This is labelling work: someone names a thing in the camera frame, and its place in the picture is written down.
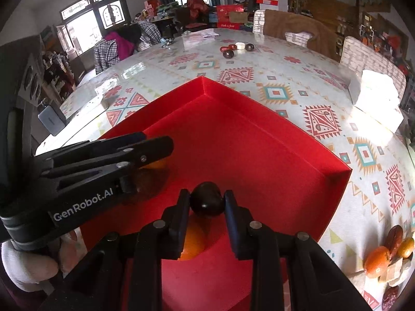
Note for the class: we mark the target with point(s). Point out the pink jacket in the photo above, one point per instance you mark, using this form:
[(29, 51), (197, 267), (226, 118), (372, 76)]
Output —
[(121, 43)]

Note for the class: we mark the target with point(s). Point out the white tissue box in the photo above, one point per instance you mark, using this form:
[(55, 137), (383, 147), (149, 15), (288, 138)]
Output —
[(373, 100)]

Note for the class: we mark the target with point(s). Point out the grey metal box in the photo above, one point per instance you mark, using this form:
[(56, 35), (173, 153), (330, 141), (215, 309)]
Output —
[(52, 120)]

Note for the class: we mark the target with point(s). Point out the red gift box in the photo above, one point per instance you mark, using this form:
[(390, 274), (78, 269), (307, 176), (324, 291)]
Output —
[(228, 14)]

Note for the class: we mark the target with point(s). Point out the red date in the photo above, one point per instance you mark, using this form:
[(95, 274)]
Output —
[(394, 239)]

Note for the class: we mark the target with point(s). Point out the orange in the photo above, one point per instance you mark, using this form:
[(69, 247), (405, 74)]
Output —
[(194, 243), (376, 262), (155, 181)]

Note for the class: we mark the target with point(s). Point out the brown blanket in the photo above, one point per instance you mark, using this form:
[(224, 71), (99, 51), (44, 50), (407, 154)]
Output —
[(291, 22)]

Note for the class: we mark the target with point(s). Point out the white round cake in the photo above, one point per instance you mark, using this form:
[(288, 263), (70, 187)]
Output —
[(240, 46)]

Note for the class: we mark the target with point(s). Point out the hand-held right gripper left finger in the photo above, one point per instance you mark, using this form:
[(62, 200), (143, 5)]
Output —
[(182, 220)]

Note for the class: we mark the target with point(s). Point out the person's left hand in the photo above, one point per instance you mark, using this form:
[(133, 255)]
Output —
[(29, 265)]

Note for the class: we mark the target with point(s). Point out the dark red fruit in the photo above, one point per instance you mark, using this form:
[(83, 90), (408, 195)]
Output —
[(390, 298)]

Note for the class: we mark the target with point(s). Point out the small yellow-green fruit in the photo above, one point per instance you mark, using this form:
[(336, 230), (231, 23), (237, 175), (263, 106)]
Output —
[(405, 247)]

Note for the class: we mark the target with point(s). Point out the red wrapped candy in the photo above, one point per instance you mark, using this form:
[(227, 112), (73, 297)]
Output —
[(224, 48)]

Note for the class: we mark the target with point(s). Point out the plaid garment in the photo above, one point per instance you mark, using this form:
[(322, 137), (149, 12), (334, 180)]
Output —
[(105, 55)]

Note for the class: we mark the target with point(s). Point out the red cardboard box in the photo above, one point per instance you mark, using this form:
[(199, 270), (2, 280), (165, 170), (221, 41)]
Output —
[(243, 152)]

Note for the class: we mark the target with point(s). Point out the shelf of goods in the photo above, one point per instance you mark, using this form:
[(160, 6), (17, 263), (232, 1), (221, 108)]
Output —
[(382, 39)]

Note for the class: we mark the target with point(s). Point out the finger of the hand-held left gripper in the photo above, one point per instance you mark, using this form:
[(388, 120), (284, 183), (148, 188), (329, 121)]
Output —
[(149, 150), (97, 176)]

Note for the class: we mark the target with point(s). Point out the red cloth bundle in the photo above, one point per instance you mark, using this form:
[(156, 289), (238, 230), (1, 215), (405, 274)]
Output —
[(197, 5)]

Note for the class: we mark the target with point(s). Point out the arched pane window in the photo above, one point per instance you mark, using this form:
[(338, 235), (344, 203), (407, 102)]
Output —
[(94, 16)]

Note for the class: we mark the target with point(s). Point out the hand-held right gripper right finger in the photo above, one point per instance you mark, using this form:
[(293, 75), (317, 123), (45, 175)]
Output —
[(231, 220)]

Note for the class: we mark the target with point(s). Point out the white brick-patterned chair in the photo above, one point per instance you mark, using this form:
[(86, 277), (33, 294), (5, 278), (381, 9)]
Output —
[(363, 55), (258, 22)]

